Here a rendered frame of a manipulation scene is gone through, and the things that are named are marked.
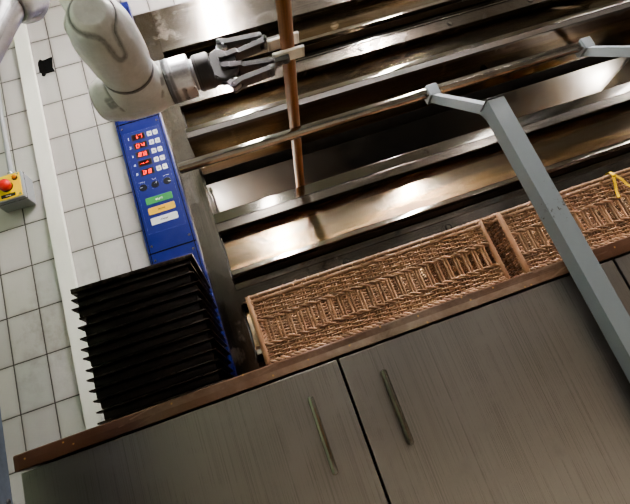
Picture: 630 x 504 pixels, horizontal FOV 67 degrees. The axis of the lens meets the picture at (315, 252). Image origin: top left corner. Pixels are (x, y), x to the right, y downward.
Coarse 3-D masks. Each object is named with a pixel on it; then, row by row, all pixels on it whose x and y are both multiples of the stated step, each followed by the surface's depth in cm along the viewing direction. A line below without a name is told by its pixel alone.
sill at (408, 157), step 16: (592, 96) 174; (608, 96) 174; (544, 112) 172; (560, 112) 172; (448, 144) 168; (464, 144) 168; (384, 160) 166; (400, 160) 166; (336, 176) 164; (352, 176) 164; (288, 192) 162; (304, 192) 162; (240, 208) 160; (256, 208) 160
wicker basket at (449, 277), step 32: (480, 224) 105; (384, 256) 102; (416, 256) 103; (448, 256) 103; (480, 256) 111; (288, 288) 100; (320, 288) 100; (352, 288) 100; (384, 288) 145; (448, 288) 101; (480, 288) 100; (256, 320) 97; (288, 320) 98; (320, 320) 140; (352, 320) 98; (384, 320) 98; (288, 352) 95
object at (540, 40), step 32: (544, 32) 165; (576, 32) 171; (608, 32) 177; (448, 64) 163; (480, 64) 168; (544, 64) 180; (320, 96) 157; (352, 96) 160; (384, 96) 166; (224, 128) 153; (256, 128) 158; (288, 128) 163; (352, 128) 175
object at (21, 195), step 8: (0, 176) 156; (8, 176) 156; (24, 176) 158; (16, 184) 155; (24, 184) 156; (32, 184) 162; (0, 192) 154; (8, 192) 154; (16, 192) 154; (24, 192) 154; (32, 192) 160; (0, 200) 153; (8, 200) 153; (16, 200) 154; (24, 200) 156; (32, 200) 158; (0, 208) 156; (8, 208) 157; (16, 208) 158
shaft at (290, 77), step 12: (276, 0) 89; (288, 0) 89; (288, 12) 91; (288, 24) 94; (288, 36) 97; (288, 72) 107; (288, 84) 111; (288, 96) 116; (288, 108) 121; (300, 144) 138; (300, 156) 144; (300, 168) 151; (300, 180) 159
